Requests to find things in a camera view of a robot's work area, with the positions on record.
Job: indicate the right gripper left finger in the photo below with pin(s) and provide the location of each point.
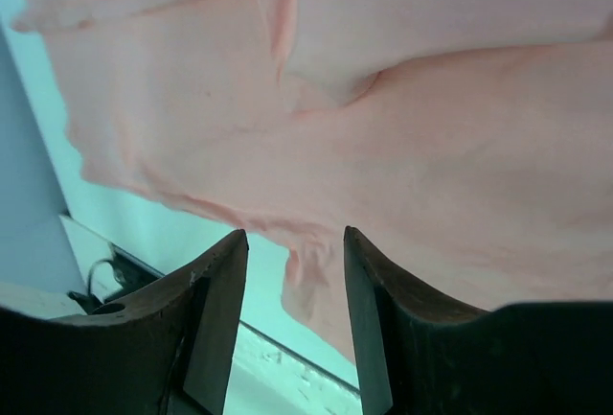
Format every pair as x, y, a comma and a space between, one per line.
166, 348

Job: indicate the pink t shirt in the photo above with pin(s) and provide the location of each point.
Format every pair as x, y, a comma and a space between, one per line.
470, 140

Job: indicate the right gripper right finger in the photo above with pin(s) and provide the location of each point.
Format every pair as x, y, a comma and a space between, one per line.
420, 351

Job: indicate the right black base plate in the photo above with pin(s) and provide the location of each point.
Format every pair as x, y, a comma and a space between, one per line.
127, 275

